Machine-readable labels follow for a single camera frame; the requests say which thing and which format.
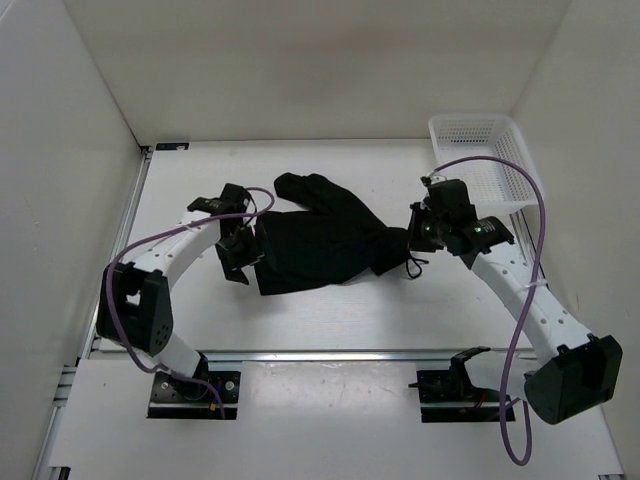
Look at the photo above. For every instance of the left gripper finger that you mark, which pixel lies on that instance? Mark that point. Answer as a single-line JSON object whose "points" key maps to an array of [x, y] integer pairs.
{"points": [[261, 241], [234, 273]]}

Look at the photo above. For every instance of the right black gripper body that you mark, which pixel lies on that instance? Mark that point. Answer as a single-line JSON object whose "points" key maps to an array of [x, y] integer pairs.
{"points": [[427, 230]]}

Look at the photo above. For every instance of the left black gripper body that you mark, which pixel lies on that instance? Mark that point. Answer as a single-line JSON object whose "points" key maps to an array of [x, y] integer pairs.
{"points": [[240, 248]]}

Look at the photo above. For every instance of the black shorts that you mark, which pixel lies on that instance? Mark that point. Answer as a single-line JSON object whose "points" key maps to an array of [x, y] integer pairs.
{"points": [[333, 239]]}

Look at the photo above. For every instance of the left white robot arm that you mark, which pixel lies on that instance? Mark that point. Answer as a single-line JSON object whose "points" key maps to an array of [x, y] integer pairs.
{"points": [[135, 308]]}

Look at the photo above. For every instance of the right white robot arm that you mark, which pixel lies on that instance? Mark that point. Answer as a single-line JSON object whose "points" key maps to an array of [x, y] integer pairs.
{"points": [[577, 370]]}

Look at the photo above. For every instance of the white plastic basket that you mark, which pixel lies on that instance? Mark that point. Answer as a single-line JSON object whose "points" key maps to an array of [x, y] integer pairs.
{"points": [[482, 151]]}

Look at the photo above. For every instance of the small blue label sticker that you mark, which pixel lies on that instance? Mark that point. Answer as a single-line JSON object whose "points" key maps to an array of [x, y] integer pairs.
{"points": [[172, 146]]}

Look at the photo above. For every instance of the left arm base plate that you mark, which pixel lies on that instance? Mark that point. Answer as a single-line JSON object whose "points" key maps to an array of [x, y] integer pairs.
{"points": [[172, 399]]}

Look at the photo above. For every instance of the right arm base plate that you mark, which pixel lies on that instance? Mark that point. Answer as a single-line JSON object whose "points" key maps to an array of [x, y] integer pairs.
{"points": [[448, 396]]}

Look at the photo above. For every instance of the aluminium frame rail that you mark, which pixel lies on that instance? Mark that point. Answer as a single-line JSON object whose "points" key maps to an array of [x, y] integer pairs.
{"points": [[326, 391]]}

